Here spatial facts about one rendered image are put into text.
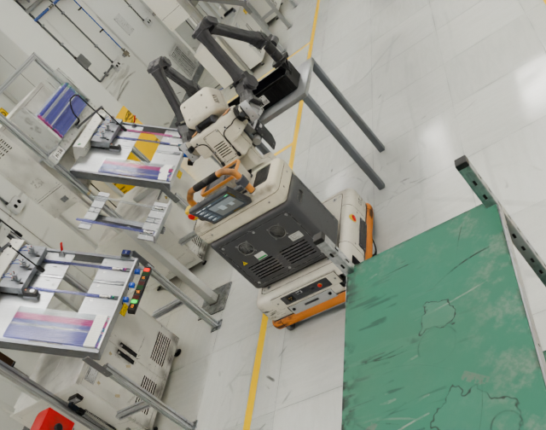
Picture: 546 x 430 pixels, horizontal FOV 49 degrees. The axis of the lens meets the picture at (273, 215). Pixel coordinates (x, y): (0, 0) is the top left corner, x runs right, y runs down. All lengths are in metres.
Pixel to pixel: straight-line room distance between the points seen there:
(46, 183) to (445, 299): 3.57
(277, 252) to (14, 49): 4.09
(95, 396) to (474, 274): 2.56
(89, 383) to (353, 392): 2.34
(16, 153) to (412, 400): 3.65
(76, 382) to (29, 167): 1.70
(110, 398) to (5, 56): 3.92
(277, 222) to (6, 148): 2.27
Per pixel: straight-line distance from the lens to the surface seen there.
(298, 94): 3.46
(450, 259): 1.50
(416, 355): 1.37
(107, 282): 3.58
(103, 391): 3.61
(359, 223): 3.28
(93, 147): 4.65
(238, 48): 7.54
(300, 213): 2.88
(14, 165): 4.60
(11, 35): 6.47
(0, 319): 3.55
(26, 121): 4.47
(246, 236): 3.01
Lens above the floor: 1.90
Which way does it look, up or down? 25 degrees down
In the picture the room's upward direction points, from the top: 45 degrees counter-clockwise
